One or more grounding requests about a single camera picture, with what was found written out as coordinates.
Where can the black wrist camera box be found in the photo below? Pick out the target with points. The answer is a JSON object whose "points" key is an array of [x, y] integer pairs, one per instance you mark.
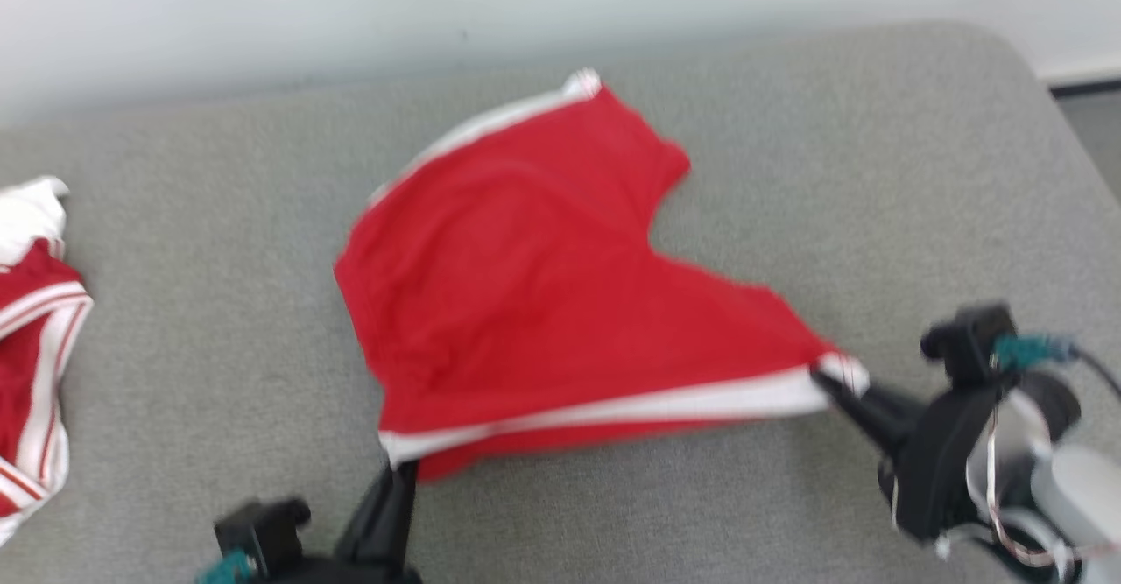
{"points": [[968, 339], [263, 531]]}

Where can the red jersey with black number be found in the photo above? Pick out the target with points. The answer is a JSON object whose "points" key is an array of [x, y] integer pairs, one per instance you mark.
{"points": [[26, 374]]}

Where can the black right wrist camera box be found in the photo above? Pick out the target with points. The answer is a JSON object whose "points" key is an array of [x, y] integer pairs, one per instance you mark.
{"points": [[968, 339]]}

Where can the grey fabric sofa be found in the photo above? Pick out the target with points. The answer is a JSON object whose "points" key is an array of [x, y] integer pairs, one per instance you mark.
{"points": [[219, 260]]}

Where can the white wall skirting board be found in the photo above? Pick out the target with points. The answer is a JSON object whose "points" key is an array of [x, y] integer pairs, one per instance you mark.
{"points": [[1086, 76]]}

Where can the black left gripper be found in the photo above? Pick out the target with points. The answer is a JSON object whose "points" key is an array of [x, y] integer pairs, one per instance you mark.
{"points": [[350, 573]]}

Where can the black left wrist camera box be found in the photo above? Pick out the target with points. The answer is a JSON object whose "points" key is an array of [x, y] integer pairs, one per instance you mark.
{"points": [[263, 531]]}

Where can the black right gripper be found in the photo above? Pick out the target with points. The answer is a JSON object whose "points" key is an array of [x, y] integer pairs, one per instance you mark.
{"points": [[937, 461]]}

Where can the red shorts with white stripes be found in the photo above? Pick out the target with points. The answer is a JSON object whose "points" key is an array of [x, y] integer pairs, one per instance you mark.
{"points": [[525, 304]]}

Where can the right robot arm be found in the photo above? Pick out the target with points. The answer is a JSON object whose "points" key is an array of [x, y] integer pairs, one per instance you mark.
{"points": [[1077, 488]]}

